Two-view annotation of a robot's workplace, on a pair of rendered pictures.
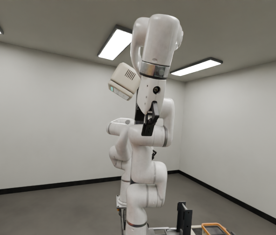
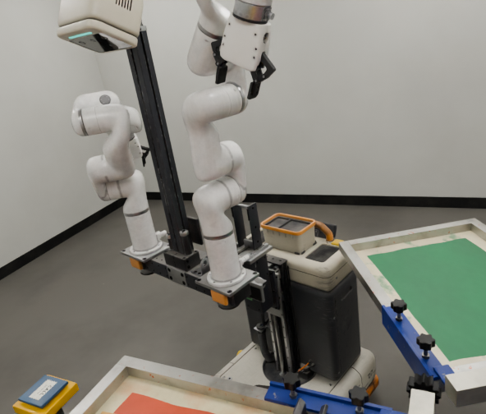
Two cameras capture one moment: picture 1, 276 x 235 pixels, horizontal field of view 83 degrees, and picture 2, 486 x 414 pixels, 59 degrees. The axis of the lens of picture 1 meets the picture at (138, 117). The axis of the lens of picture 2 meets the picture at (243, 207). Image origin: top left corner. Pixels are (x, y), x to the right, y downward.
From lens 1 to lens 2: 68 cm
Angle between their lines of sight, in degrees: 41
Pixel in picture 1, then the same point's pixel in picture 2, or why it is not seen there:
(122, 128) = (116, 114)
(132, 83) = (132, 16)
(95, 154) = not seen: outside the picture
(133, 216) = (220, 225)
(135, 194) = (214, 195)
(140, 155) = (210, 138)
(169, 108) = not seen: hidden behind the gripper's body
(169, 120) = (240, 71)
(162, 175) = (240, 155)
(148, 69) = (256, 13)
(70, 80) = not seen: outside the picture
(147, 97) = (258, 48)
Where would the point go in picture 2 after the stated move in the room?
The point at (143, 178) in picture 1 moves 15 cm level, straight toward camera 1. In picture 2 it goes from (220, 168) to (251, 177)
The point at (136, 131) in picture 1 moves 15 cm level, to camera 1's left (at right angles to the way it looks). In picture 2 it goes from (207, 101) to (153, 114)
